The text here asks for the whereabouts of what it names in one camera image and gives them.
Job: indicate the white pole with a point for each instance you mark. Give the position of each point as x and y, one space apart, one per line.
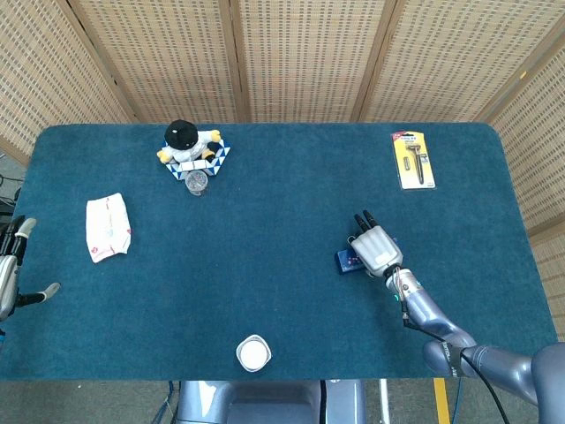
384 402

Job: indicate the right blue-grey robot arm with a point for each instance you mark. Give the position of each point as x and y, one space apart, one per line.
424 309

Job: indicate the woven wooden folding screen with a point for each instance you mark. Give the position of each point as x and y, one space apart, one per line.
309 53

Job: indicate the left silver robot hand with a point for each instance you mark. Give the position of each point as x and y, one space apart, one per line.
4 282

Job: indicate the white folded cloth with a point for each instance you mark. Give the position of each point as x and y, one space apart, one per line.
108 227

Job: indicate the white paper cup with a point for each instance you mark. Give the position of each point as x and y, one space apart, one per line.
253 353

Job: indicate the blue-grey robot torso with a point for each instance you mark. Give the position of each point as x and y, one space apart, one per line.
265 402

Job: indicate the blue white snake puzzle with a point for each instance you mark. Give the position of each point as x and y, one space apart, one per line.
220 159

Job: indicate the black-headed plush toy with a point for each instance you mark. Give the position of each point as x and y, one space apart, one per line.
181 134

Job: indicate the small blue box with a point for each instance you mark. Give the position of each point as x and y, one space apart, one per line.
348 263

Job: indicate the yellow razor blister pack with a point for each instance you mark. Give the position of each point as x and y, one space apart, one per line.
408 176

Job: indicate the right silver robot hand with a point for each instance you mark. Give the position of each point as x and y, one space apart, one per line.
377 249

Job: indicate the clear jar of clips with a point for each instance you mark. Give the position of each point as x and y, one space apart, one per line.
196 182

